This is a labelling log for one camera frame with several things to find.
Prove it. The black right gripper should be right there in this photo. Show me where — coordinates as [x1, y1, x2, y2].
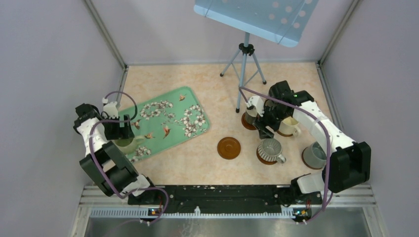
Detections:
[252, 103, 290, 140]

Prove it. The metallic grey cup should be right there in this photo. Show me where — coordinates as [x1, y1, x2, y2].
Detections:
[256, 138, 287, 163]

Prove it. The pale green cup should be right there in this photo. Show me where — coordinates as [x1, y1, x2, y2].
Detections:
[113, 135, 146, 155]

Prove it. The cream cup with yellow inside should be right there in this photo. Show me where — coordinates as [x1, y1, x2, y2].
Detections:
[277, 117, 301, 137]

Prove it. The dark brown wooden coaster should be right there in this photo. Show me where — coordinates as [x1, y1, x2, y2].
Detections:
[217, 137, 241, 160]

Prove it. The green floral serving tray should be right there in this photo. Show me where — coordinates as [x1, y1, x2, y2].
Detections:
[120, 86, 210, 163]

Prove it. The white and black cup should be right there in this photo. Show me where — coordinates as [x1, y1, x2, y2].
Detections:
[245, 109, 258, 125]

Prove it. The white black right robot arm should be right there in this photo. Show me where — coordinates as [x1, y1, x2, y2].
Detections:
[246, 80, 372, 203]

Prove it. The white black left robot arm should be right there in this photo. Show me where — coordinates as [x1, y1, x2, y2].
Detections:
[73, 102, 159, 204]

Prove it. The blue music stand with tripod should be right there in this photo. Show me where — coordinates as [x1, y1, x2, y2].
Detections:
[193, 0, 320, 114]

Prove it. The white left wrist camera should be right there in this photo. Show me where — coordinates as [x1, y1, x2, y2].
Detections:
[101, 98, 119, 119]

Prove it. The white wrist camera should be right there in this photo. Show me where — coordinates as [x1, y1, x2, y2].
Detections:
[246, 95, 264, 117]
[101, 98, 119, 119]

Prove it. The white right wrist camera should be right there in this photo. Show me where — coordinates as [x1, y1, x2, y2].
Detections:
[246, 95, 264, 117]

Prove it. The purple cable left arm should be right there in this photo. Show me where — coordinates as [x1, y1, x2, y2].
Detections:
[88, 91, 169, 226]

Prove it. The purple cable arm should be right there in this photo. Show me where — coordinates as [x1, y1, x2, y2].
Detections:
[88, 91, 169, 226]
[239, 86, 334, 225]

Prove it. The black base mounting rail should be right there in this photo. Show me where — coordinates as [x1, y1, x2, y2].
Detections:
[128, 185, 322, 214]

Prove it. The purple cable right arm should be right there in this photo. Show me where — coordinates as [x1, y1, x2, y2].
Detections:
[239, 86, 334, 225]

